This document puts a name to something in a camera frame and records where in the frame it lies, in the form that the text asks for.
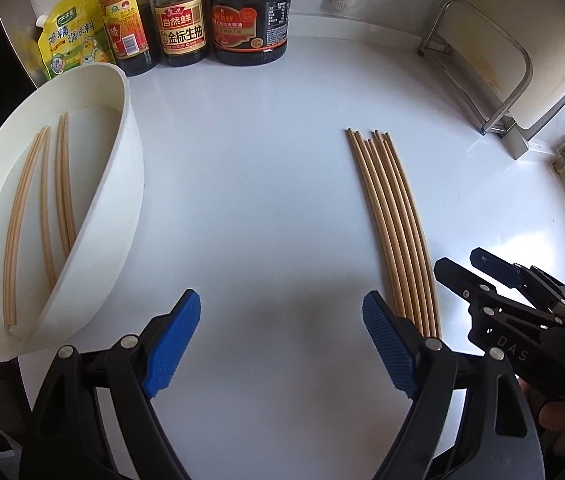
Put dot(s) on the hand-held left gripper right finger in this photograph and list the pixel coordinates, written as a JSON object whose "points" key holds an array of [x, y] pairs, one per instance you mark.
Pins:
{"points": [[387, 345]]}

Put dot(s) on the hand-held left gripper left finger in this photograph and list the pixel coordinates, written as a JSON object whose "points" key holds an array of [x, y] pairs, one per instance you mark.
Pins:
{"points": [[172, 345]]}

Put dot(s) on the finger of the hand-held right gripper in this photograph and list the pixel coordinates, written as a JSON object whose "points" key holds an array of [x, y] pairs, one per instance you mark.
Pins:
{"points": [[462, 280], [500, 270]]}

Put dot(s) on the row of wooden chopsticks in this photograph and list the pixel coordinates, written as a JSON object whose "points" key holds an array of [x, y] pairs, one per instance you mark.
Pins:
{"points": [[397, 240]]}

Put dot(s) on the white round basin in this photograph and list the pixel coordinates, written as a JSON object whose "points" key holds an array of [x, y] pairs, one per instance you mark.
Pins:
{"points": [[112, 200]]}

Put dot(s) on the person's right hand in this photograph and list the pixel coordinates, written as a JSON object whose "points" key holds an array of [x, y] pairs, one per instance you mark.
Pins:
{"points": [[562, 417]]}

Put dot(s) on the metal cutting board rack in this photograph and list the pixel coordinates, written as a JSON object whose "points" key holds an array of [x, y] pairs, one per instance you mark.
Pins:
{"points": [[522, 60]]}

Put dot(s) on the cream cutting board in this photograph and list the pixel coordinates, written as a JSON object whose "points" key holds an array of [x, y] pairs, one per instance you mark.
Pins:
{"points": [[557, 35]]}

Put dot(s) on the yellow cap soy sauce bottle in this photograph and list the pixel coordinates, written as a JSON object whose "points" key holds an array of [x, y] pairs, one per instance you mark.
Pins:
{"points": [[181, 25]]}

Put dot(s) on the orange label vinegar bottle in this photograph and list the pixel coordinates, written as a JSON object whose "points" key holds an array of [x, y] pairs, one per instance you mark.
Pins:
{"points": [[125, 25]]}

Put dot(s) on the yellow seasoning pouch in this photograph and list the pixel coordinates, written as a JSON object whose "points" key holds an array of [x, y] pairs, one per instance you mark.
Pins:
{"points": [[75, 35]]}

